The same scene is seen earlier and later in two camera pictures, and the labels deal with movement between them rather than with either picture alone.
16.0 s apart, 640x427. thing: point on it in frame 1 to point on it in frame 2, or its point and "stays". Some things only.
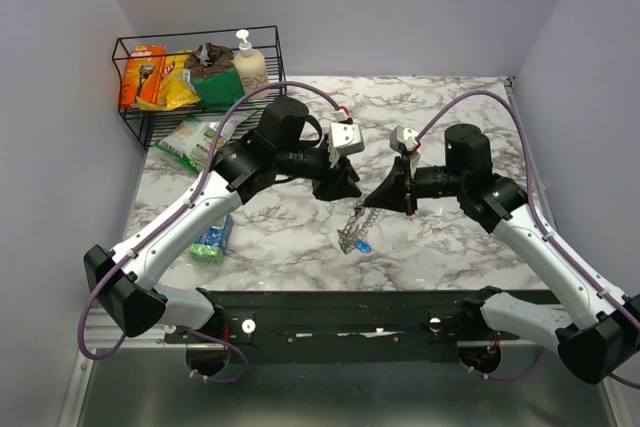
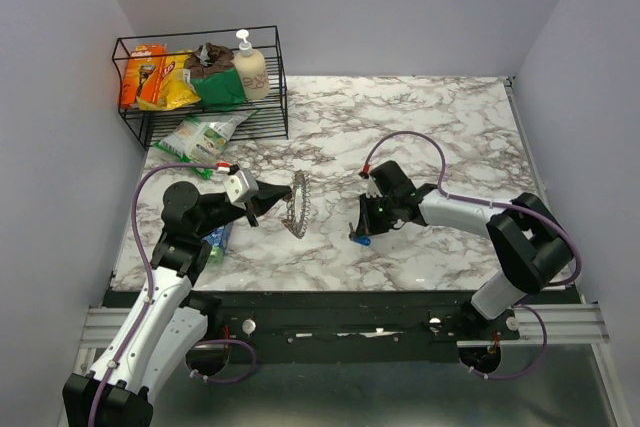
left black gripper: [340, 182] to [265, 198]
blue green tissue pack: [210, 248] stays
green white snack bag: [194, 139] stays
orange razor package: [142, 75] stays
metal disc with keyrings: [357, 225] to [298, 205]
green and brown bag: [214, 78] stays
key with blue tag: [362, 246] to [358, 239]
